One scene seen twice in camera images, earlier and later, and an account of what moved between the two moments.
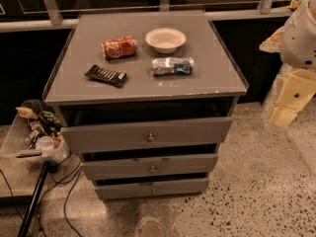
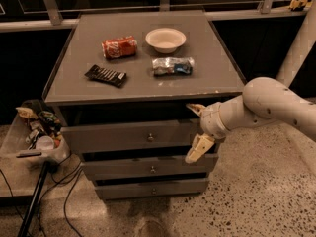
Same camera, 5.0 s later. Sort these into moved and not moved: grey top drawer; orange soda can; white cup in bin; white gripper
Moved: white gripper
Not moved: grey top drawer; orange soda can; white cup in bin
